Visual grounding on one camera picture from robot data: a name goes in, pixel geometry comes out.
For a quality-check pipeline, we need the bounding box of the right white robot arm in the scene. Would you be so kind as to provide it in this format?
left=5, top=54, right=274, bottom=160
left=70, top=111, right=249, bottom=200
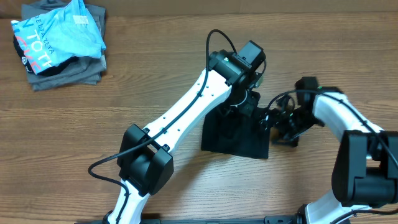
left=260, top=86, right=397, bottom=223

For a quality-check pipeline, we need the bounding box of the light blue printed shirt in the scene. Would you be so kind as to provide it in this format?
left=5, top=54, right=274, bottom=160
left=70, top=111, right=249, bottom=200
left=11, top=0, right=106, bottom=75

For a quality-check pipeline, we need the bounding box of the folded black shirt in pile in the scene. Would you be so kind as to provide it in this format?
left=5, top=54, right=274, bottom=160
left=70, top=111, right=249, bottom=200
left=13, top=36, right=78, bottom=77

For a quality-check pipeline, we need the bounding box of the folded grey shirt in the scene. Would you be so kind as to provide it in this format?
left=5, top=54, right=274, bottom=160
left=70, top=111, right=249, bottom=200
left=21, top=0, right=106, bottom=91

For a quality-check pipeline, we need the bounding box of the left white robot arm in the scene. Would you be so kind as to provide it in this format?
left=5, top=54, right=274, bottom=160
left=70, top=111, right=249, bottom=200
left=103, top=49, right=266, bottom=223

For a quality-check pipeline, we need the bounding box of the black t-shirt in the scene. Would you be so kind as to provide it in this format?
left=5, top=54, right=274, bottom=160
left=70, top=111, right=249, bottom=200
left=201, top=107, right=270, bottom=159

